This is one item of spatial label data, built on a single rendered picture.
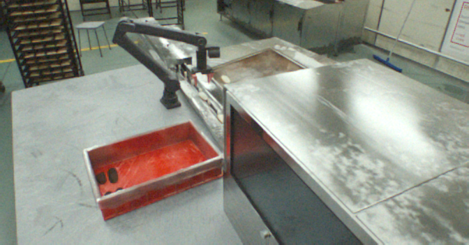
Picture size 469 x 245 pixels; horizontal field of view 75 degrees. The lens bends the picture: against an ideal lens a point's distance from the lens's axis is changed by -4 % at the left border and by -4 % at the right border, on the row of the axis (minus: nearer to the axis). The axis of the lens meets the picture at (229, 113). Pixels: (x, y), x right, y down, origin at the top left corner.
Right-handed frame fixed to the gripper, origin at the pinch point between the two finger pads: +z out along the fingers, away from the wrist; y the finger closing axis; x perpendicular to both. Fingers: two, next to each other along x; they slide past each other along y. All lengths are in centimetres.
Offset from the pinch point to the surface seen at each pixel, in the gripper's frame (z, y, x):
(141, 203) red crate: 9, -48, -67
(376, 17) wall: 42, 371, 211
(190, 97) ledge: 6.6, -7.5, -1.2
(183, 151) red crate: 10.5, -24.7, -41.7
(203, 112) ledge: 6.6, -7.0, -20.0
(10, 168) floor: 94, -136, 101
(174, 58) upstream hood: 0.9, -2.9, 47.2
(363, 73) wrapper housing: -38, 19, -90
